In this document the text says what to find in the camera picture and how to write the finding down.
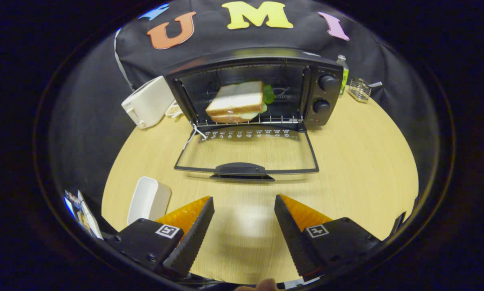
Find small white dish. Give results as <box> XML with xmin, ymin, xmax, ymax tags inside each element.
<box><xmin>165</xmin><ymin>103</ymin><xmax>183</xmax><ymax>119</ymax></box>

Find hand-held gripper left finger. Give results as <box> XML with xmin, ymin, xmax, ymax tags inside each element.
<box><xmin>106</xmin><ymin>196</ymin><xmax>216</xmax><ymax>278</ymax></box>

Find white food tray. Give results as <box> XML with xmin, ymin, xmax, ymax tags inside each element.
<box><xmin>127</xmin><ymin>176</ymin><xmax>172</xmax><ymax>226</ymax></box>

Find colourful printed papers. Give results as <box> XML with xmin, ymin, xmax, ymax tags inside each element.
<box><xmin>63</xmin><ymin>190</ymin><xmax>104</xmax><ymax>240</ymax></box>

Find wire mesh basket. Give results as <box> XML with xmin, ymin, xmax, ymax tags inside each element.
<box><xmin>348</xmin><ymin>77</ymin><xmax>383</xmax><ymax>103</ymax></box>

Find white bread sandwich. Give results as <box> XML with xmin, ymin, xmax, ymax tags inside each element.
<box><xmin>205</xmin><ymin>80</ymin><xmax>276</xmax><ymax>124</ymax></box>

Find white bread toaster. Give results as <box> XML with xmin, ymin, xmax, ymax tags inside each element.
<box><xmin>121</xmin><ymin>75</ymin><xmax>176</xmax><ymax>130</ymax></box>

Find green drink bottle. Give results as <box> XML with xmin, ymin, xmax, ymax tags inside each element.
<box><xmin>336</xmin><ymin>55</ymin><xmax>350</xmax><ymax>96</ymax></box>

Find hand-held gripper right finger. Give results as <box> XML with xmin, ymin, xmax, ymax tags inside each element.
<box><xmin>274</xmin><ymin>194</ymin><xmax>382</xmax><ymax>282</ymax></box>

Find black toaster oven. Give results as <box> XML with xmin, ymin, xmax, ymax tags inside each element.
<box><xmin>165</xmin><ymin>47</ymin><xmax>345</xmax><ymax>182</ymax></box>

